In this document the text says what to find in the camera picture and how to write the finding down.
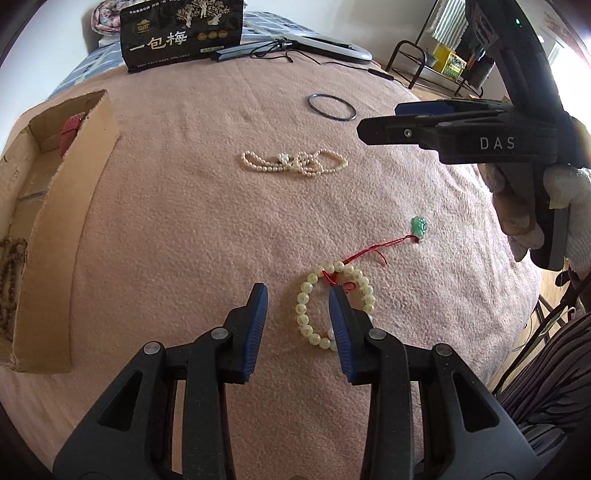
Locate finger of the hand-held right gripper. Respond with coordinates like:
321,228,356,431
394,100,511,120
357,114,446,151

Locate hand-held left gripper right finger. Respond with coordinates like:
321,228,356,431
327,286,542,480

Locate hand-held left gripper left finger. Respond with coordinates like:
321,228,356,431
53,282,269,480

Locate white bead bracelet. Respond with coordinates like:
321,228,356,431
295,261,375,352

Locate black bangle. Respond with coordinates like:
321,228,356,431
308,93,357,123

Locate green pendant with red string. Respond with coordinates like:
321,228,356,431
322,215,429,292

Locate pearl necklace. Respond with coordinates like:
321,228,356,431
241,148,348,180

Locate cardboard box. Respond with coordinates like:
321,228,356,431
0,90,122,374

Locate red jewelry piece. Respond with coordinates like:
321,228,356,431
60,113,88,156

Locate person's right hand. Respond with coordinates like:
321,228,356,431
478,161,591,278

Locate yellow box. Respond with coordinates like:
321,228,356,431
434,45,467,77

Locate black metal shoe rack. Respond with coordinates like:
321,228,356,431
385,41,485,97

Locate striped hanging towel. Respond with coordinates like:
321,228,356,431
431,0,471,44

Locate folded tripod stand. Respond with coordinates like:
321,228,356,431
210,39,296,62

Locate person's striped clothing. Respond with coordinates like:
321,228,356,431
492,314,591,462

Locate black snack packet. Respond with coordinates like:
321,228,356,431
119,0,245,73

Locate floral folded quilt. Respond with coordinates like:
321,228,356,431
90,0,127,34

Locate blue checked bedsheet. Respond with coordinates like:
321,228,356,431
46,9,324,100

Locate black cable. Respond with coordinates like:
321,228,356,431
249,48,396,82

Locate brown wooden bead bracelet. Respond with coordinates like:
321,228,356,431
0,236,29,343

